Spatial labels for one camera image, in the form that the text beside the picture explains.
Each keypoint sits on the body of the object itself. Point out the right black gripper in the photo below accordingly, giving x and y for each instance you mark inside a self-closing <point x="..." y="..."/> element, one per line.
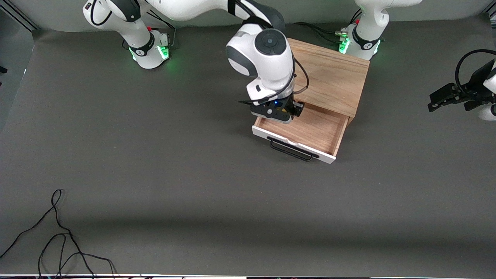
<point x="295" y="108"/>

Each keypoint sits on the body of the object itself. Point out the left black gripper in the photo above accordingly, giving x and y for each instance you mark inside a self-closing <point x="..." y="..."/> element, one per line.
<point x="471" y="94"/>

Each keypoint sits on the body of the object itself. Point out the wooden drawer with white front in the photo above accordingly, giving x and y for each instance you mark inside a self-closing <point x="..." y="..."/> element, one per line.
<point x="310" y="130"/>

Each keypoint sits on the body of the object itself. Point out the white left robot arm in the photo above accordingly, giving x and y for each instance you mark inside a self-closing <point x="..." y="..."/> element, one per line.
<point x="368" y="23"/>

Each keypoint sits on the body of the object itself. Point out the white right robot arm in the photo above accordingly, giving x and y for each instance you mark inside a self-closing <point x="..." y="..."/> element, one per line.
<point x="267" y="58"/>

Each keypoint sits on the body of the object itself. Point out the light wooden drawer cabinet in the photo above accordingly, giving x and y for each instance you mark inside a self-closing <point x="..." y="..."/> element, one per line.
<point x="333" y="77"/>

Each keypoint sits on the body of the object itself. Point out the aluminium frame profile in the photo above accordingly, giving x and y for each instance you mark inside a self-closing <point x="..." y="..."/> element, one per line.
<point x="19" y="15"/>

